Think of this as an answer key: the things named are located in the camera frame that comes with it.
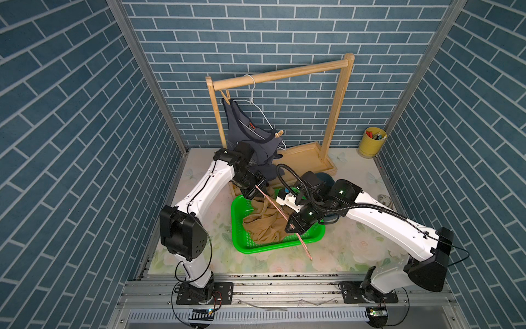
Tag dark grey tank top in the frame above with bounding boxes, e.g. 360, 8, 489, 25
221, 99, 282, 181

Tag white wire hanger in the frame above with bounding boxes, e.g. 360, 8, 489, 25
233, 73, 287, 151

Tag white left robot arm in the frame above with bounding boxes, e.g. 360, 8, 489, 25
160, 142, 267, 304

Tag floral table mat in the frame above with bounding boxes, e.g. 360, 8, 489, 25
148, 148, 407, 276

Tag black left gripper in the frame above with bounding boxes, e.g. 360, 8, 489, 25
231, 169, 270, 199

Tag yellow pen cup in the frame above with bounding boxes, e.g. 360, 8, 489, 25
358, 127, 388, 158

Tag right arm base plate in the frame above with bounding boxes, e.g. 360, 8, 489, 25
338, 281, 399, 304

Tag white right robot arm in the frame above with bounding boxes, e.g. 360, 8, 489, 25
276, 171, 454, 303

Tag wooden clothes rack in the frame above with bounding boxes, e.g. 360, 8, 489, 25
205, 53, 368, 174

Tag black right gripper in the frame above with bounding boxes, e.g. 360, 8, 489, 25
282, 198, 325, 234

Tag dark teal plastic bin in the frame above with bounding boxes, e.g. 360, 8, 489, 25
275, 172, 340, 206

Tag green plastic basket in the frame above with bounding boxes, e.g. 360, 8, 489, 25
231, 195, 325, 254

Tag pink wire hanger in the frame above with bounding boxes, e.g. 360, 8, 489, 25
255, 185, 313, 262

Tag tan tank top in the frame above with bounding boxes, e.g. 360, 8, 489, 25
242, 199, 293, 245

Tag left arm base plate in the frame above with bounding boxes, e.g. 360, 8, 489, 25
175, 282, 234, 305

